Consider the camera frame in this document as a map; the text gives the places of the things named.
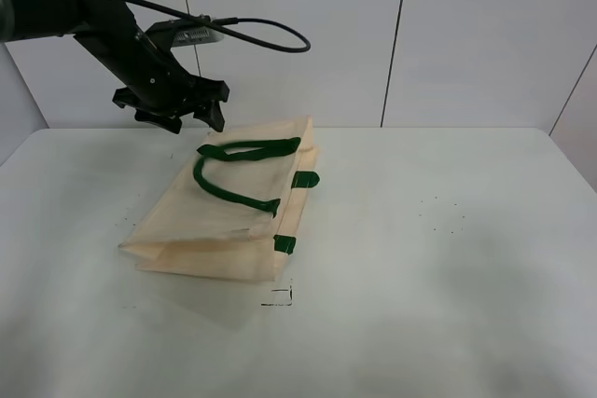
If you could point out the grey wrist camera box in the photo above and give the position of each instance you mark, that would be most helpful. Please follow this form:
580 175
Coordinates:
181 33

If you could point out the cream linen bag green handles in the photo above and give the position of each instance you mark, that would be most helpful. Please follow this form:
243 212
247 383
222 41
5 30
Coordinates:
233 212

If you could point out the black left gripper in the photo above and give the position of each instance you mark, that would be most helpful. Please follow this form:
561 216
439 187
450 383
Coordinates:
162 90

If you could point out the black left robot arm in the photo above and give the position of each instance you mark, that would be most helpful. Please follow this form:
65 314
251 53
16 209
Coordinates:
102 27

